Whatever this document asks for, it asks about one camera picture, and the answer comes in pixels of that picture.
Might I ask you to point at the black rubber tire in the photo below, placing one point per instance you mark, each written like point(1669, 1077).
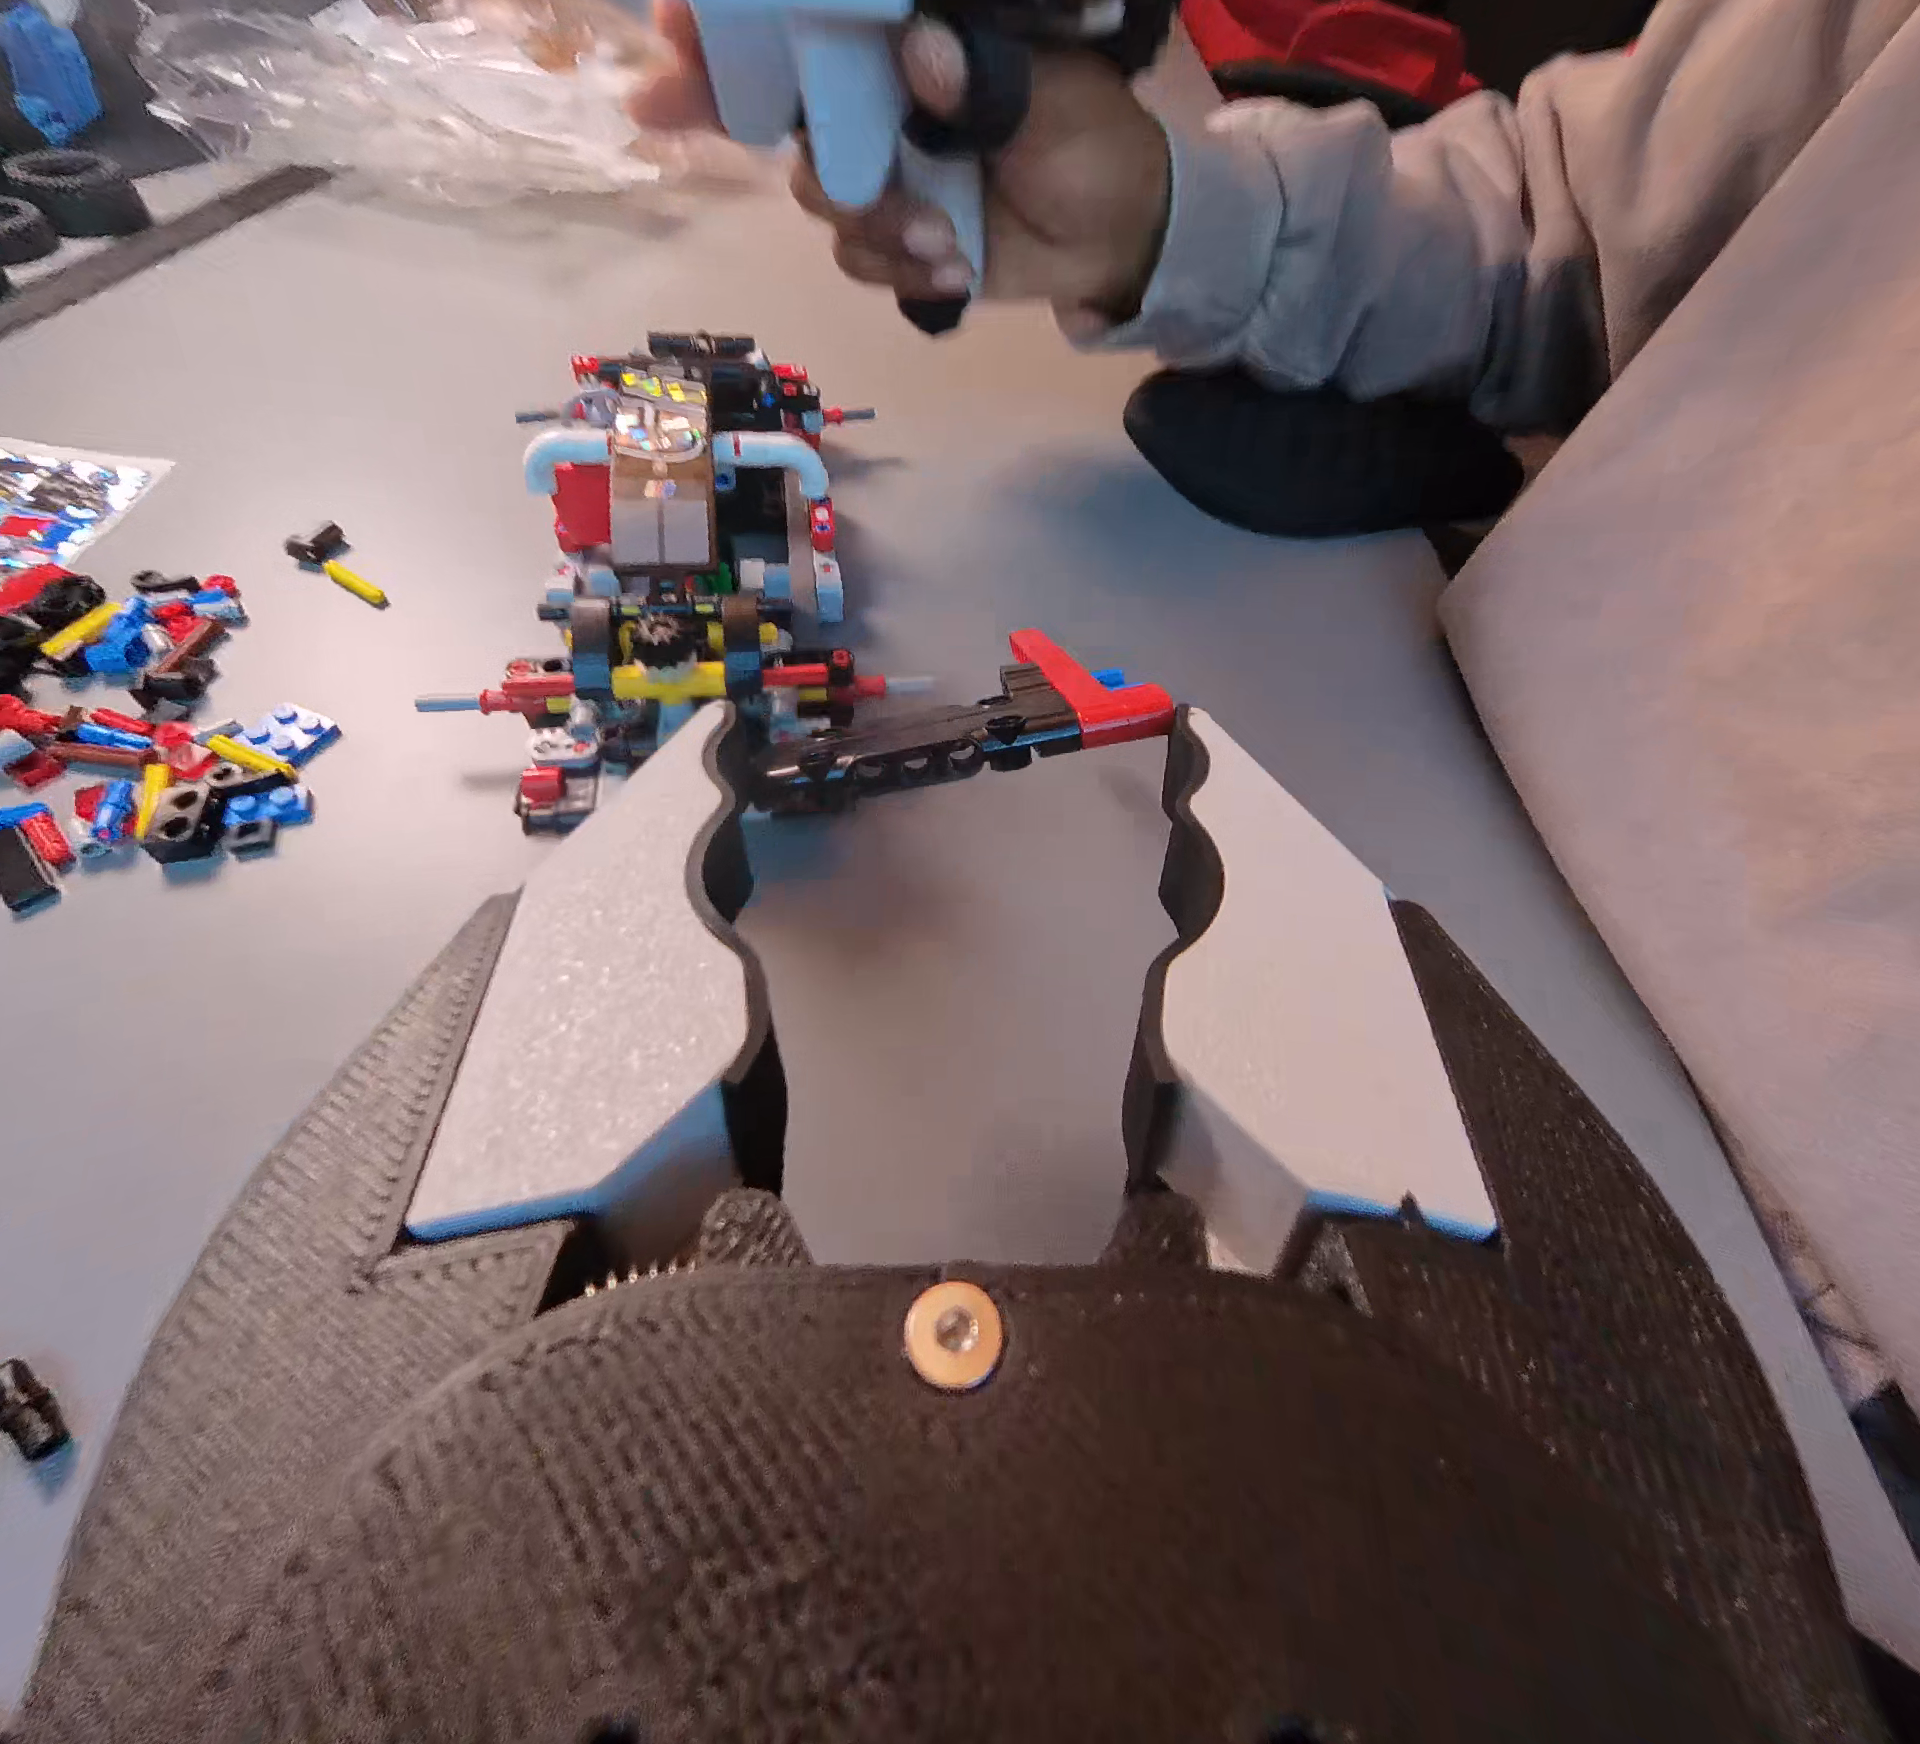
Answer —
point(74, 200)
point(23, 238)

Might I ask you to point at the red plastic object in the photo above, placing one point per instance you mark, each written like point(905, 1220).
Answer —
point(1320, 19)

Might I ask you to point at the clear plastic bag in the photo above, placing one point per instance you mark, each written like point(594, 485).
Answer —
point(420, 95)

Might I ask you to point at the yellow lego axle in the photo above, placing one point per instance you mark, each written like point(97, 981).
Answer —
point(356, 582)

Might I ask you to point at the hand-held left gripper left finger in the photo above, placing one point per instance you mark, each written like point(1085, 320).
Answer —
point(600, 1023)

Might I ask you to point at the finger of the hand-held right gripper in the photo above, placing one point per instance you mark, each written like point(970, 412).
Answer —
point(780, 5)

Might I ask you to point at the holographic sticker sheet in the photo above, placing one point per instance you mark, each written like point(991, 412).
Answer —
point(60, 498)

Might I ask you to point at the lego race car model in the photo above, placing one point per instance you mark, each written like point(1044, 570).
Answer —
point(660, 529)

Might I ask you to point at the person's right hand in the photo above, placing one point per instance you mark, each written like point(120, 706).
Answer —
point(1081, 183)

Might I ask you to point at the pile of mixed lego pieces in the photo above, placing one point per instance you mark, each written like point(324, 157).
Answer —
point(165, 754)

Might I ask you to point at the red black lego beam assembly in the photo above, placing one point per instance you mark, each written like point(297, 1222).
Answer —
point(930, 732)

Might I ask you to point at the pile of black blue pins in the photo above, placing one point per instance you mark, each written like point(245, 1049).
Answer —
point(30, 1410)

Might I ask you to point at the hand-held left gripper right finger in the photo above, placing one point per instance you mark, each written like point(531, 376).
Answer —
point(1320, 1023)

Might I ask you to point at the black lego connector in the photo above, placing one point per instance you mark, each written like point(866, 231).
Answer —
point(315, 545)

